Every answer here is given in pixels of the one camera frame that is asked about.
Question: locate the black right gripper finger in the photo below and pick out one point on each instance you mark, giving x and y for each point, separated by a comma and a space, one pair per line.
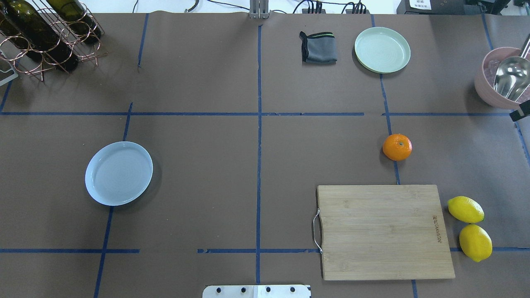
521, 112

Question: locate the orange fruit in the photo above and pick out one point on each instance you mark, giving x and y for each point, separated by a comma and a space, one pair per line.
397, 147

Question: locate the light blue plate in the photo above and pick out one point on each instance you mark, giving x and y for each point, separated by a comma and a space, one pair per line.
119, 173

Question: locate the light green plate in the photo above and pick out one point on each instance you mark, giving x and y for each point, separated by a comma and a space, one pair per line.
382, 50

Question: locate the metal scoop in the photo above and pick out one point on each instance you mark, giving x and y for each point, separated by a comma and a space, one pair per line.
512, 75

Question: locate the pink bowl with ice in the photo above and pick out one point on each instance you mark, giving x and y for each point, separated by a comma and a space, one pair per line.
485, 77

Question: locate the yellow lemon near board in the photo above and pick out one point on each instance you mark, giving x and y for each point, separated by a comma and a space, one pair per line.
466, 209

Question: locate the yellow lemon outer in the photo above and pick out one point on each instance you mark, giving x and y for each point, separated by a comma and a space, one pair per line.
475, 242

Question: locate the black computer box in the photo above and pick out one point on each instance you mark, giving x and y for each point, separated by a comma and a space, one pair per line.
438, 7

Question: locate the wooden cutting board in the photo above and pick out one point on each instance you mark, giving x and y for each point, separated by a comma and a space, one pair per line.
383, 232

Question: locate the grey folded cloth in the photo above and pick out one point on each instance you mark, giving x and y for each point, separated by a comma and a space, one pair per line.
318, 48

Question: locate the green wine bottle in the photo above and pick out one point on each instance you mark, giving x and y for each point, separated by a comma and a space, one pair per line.
40, 34
78, 19

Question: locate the aluminium frame post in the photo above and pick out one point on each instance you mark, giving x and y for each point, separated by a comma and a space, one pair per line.
259, 9

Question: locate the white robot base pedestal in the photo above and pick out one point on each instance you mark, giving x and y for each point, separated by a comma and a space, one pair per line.
258, 291

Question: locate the copper wire bottle rack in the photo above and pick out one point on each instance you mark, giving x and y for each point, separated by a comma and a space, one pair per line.
17, 52

